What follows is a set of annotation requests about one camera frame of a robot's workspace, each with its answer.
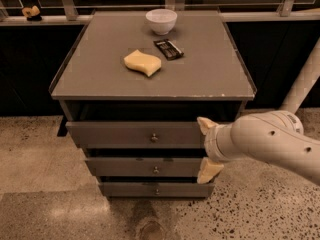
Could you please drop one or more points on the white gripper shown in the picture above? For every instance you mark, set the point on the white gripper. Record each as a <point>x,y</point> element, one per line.
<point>211,144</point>

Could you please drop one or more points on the grey top drawer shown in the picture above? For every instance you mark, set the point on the grey top drawer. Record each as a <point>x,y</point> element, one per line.
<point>136,134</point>

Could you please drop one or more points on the grey drawer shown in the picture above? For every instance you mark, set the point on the grey drawer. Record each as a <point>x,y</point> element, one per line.
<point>156,189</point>
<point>136,134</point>
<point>144,167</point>

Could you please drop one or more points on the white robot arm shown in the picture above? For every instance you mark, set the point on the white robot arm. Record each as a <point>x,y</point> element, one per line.
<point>274,137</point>

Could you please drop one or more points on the grey drawer cabinet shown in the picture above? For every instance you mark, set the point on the grey drawer cabinet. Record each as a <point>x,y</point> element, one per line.
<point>210,80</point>

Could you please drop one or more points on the grey bottom drawer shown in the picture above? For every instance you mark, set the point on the grey bottom drawer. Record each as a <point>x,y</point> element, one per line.
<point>156,189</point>

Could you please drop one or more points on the grey middle drawer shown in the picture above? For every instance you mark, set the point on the grey middle drawer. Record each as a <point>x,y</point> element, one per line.
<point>144,167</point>

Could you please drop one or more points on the black snack bar wrapper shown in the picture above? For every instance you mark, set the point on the black snack bar wrapper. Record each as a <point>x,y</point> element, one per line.
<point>168,49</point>

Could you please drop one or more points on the yellow sponge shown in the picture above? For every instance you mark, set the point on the yellow sponge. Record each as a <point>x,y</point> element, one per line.
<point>142,62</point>

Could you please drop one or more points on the white ceramic bowl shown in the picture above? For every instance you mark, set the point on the white ceramic bowl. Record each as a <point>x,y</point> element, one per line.
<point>161,21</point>

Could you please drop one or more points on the metal window railing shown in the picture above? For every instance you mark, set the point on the metal window railing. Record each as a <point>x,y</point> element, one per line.
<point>58,11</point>

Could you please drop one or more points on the yellow object on ledge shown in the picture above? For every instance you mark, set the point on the yellow object on ledge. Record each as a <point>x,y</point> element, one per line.
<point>32,13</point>

